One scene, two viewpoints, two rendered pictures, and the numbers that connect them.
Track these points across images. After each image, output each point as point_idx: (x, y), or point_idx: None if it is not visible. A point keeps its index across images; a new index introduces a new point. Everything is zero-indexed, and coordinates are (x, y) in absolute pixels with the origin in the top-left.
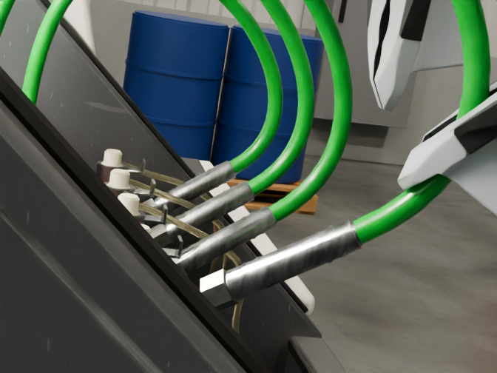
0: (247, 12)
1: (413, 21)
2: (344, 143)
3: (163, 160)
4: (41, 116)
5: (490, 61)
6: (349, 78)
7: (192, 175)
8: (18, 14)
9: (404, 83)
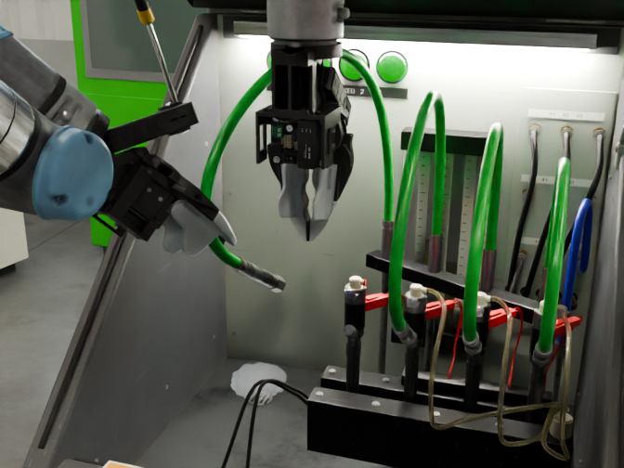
0: (553, 217)
1: (279, 183)
2: (388, 289)
3: (608, 344)
4: (150, 151)
5: (201, 188)
6: (392, 243)
7: (623, 374)
8: (616, 203)
9: (292, 222)
